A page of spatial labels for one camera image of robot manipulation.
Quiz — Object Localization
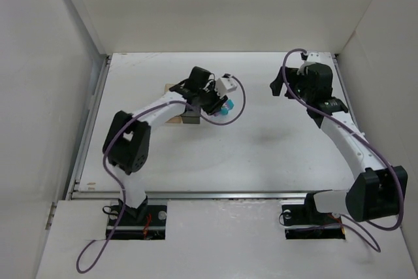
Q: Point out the round teal printed lego tile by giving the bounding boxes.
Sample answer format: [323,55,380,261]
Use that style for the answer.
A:
[219,99,234,116]

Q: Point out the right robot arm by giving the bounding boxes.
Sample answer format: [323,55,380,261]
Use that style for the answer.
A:
[270,63,408,224]

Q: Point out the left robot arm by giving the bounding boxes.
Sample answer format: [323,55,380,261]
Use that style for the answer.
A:
[103,67,237,224]

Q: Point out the smoky grey transparent container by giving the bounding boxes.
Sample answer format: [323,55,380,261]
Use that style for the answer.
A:
[180,106,201,125]

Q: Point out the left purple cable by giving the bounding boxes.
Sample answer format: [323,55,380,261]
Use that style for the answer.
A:
[76,75,246,274]

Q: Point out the purple cable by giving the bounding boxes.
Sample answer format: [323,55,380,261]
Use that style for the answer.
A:
[76,75,246,274]
[282,48,406,253]

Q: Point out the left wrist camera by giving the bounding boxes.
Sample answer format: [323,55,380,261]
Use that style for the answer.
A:
[215,74,238,97]

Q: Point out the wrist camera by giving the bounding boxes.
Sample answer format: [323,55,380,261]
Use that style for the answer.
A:
[215,74,238,97]
[297,51,321,75]

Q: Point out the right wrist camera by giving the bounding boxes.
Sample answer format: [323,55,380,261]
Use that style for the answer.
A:
[297,51,321,75]

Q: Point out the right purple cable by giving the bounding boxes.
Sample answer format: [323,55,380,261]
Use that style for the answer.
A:
[282,48,406,253]

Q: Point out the aluminium table edge rail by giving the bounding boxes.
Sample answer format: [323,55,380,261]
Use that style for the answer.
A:
[330,54,371,133]

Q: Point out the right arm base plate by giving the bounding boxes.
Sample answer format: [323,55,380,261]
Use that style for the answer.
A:
[279,203,346,240]

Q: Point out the left aluminium rail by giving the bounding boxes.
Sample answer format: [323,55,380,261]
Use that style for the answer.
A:
[45,55,111,229]

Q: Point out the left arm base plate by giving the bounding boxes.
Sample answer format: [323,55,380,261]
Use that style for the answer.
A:
[102,204,168,240]

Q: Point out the front aluminium rail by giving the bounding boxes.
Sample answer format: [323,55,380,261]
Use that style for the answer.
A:
[63,188,314,201]

